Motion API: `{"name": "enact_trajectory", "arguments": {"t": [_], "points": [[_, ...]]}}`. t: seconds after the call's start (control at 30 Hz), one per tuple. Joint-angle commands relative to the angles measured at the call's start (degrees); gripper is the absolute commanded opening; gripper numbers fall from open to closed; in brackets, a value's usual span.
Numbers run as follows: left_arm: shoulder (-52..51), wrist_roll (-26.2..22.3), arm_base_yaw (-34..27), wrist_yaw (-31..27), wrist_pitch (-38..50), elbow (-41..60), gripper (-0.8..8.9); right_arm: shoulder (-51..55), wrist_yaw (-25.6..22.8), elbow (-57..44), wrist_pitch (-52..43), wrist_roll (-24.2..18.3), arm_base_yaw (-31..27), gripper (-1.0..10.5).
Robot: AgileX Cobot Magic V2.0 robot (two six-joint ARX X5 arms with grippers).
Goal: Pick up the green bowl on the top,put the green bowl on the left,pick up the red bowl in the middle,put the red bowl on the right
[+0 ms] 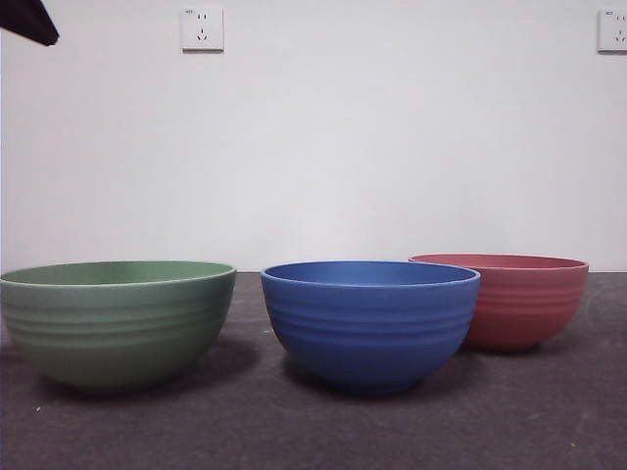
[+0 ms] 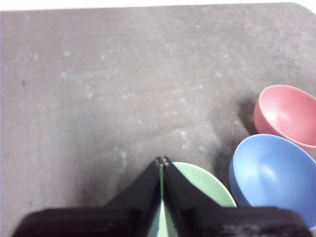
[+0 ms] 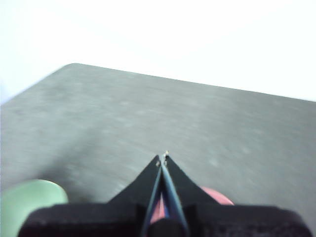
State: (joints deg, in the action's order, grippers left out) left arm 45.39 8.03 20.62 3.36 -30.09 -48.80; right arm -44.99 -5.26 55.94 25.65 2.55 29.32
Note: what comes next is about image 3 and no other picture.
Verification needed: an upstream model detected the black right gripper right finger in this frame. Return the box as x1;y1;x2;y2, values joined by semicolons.
163;155;313;237

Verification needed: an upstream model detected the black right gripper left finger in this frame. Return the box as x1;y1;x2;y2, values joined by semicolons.
18;155;162;237

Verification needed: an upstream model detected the red ribbed bowl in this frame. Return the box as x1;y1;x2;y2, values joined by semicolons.
150;187;235;223

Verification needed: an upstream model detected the green ribbed bowl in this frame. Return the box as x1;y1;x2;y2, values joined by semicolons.
0;179;69;237

